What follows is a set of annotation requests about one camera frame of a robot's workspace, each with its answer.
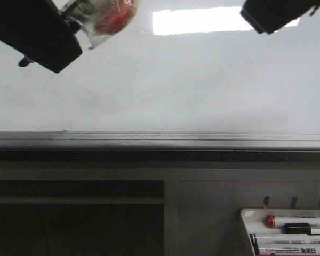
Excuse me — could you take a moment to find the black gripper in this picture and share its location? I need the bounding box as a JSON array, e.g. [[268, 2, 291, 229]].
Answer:
[[0, 1, 82, 73], [240, 0, 320, 35]]

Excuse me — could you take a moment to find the taped whiteboard marker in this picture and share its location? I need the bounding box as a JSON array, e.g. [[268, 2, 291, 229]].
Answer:
[[59, 1, 137, 49]]

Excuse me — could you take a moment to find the red capped whiteboard marker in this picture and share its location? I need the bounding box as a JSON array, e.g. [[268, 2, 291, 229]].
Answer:
[[264, 215, 320, 229]]

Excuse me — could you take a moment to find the black capped whiteboard marker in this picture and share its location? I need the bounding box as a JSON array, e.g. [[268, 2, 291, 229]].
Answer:
[[284, 223, 320, 235]]

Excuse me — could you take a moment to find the metal hook left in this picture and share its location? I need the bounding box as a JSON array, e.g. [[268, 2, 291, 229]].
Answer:
[[262, 196, 270, 209]]

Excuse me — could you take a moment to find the metal hook middle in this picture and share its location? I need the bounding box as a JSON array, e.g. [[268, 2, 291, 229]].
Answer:
[[290, 197, 298, 209]]

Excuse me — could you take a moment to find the white marker tray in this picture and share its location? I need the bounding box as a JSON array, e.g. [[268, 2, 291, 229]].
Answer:
[[239, 208, 320, 255]]

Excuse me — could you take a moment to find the white marker black end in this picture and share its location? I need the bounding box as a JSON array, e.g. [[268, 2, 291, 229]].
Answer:
[[249, 233, 320, 253]]

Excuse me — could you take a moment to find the white marker pink label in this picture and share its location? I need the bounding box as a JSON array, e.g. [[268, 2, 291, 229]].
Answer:
[[255, 246, 320, 255]]

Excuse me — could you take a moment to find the white whiteboard with aluminium frame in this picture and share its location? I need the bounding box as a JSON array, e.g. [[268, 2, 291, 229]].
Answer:
[[0, 1, 320, 151]]

